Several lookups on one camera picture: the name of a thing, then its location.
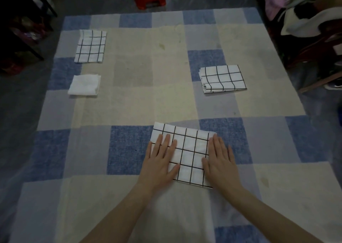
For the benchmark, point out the person's left hand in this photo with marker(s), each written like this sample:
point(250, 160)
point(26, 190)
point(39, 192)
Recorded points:
point(157, 168)

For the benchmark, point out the person's right hand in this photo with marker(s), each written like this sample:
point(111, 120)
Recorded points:
point(221, 168)

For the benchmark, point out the white black-grid cloth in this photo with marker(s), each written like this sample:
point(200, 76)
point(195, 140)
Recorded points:
point(223, 78)
point(189, 149)
point(90, 46)

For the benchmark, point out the plain white cloth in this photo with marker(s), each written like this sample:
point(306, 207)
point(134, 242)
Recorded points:
point(84, 85)

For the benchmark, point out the person's right forearm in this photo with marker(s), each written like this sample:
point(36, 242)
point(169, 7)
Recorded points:
point(272, 218)

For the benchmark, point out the person's left forearm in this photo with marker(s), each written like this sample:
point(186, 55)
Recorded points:
point(117, 218)

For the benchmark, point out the blue beige patchwork tablecloth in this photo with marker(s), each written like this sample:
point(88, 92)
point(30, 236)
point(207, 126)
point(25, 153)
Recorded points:
point(160, 90)

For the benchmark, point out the reddish wooden chair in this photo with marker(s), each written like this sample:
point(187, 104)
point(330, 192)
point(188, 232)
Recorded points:
point(318, 61)

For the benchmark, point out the white black garment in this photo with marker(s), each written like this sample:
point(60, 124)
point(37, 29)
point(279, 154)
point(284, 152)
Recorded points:
point(302, 27)

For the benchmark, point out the pink garment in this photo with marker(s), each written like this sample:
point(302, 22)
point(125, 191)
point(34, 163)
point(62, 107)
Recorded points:
point(275, 2)

